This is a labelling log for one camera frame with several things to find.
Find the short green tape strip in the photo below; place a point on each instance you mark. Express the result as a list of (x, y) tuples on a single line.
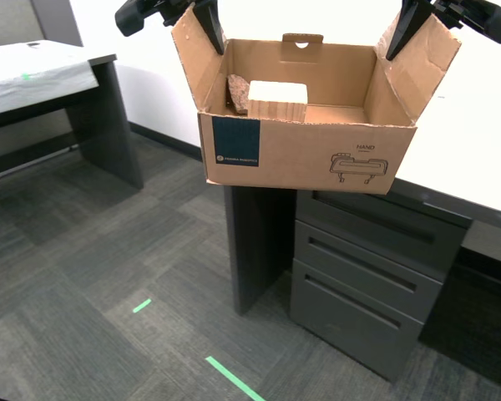
[(142, 306)]

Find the dark grey drawer pedestal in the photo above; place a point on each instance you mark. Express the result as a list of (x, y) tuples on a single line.
[(359, 334)]

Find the long green tape strip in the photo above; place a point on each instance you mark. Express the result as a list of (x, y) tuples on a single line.
[(234, 378)]

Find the dark wall baseboard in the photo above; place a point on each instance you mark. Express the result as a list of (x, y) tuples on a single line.
[(163, 140)]

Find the light wooden block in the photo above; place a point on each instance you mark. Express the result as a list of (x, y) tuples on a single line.
[(277, 100)]

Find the brown cardboard box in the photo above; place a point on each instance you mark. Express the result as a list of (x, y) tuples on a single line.
[(296, 150)]

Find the deep dark grey drawer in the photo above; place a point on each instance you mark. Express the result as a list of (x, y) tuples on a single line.
[(346, 338)]

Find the speckled pink granite rock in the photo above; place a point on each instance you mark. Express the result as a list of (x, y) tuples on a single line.
[(238, 94)]

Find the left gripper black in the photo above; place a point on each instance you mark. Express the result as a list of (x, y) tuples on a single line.
[(133, 16)]

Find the shallow dark grey drawer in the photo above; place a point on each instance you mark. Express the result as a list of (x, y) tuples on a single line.
[(401, 246), (359, 288)]

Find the grey partition panel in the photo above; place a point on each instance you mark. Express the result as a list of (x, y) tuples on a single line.
[(16, 21)]

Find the dark desk with white top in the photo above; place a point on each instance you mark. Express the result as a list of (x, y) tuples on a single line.
[(108, 125)]

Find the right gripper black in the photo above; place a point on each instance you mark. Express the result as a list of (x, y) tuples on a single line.
[(488, 18)]

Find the dark desk with drawers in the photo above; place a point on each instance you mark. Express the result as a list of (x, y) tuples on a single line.
[(259, 250)]

